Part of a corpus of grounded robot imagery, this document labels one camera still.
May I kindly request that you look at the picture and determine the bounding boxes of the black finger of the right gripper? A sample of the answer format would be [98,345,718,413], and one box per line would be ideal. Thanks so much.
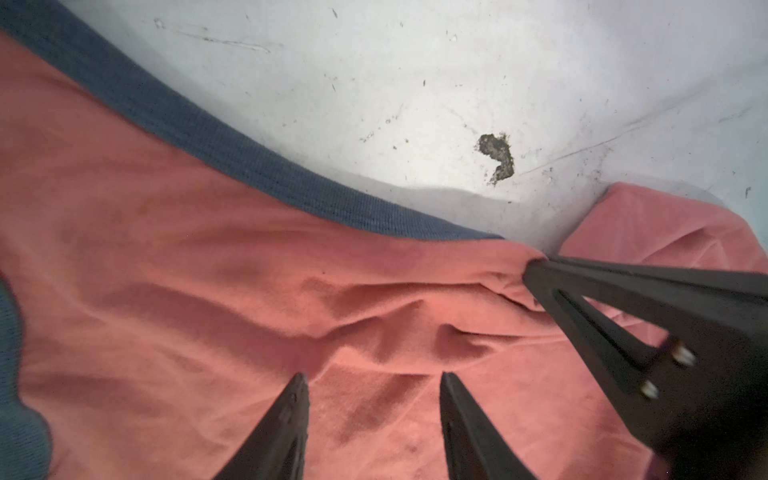
[523,257,767,479]

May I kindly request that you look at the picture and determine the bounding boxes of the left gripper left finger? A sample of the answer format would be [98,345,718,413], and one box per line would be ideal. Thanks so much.
[214,373,310,480]

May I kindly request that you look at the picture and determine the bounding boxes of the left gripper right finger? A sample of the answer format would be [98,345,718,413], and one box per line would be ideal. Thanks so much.
[439,372,536,480]

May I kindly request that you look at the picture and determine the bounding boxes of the red tank top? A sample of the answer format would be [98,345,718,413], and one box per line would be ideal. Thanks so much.
[1,1,767,479]

